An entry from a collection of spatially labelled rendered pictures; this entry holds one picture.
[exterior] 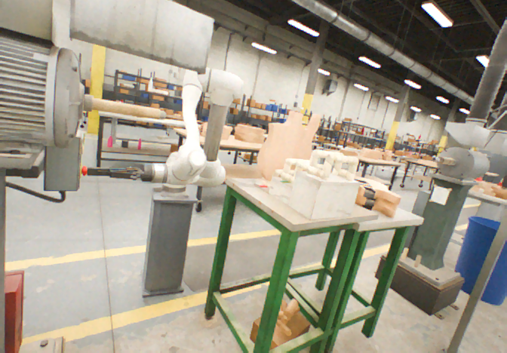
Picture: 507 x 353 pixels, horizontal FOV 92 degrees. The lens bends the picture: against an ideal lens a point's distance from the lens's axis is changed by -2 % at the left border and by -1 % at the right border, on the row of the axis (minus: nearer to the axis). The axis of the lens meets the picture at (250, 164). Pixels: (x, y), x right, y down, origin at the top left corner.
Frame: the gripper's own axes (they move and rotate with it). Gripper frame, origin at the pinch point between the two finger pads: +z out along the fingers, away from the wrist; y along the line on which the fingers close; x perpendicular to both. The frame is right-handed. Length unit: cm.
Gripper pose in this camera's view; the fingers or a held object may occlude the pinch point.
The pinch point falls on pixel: (97, 171)
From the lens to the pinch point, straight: 114.2
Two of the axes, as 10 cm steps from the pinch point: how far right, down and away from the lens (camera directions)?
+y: -5.4, -2.7, 8.0
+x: 1.9, -9.6, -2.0
